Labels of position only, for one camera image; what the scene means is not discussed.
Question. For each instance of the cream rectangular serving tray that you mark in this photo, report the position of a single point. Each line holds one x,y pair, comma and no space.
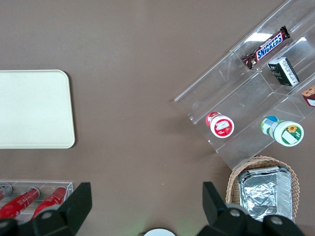
34,108

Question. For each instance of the Snickers chocolate bar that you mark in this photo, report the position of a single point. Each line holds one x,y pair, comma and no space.
268,47

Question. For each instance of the clear acrylic bottle rack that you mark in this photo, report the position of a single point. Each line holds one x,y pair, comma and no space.
70,186

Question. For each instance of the small black carton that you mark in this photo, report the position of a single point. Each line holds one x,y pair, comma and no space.
283,71

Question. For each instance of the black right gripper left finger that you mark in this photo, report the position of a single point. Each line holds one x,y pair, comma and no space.
71,211

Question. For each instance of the chocolate chip cookie box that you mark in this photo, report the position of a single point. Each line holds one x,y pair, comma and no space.
310,96

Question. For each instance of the red lid yogurt cup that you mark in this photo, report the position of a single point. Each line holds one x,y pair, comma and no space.
221,126

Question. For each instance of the aluminium foil container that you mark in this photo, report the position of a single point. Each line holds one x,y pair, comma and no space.
263,194

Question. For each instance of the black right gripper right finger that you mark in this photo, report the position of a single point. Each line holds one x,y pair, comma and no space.
219,216

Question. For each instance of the clear acrylic stepped display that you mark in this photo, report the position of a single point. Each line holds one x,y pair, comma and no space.
236,98

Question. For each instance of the light wicker basket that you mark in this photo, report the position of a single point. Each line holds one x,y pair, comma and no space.
294,182

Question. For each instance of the white round object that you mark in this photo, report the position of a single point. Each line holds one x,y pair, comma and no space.
159,232

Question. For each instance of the green lid yogurt cup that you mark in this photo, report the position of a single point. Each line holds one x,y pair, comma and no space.
286,131

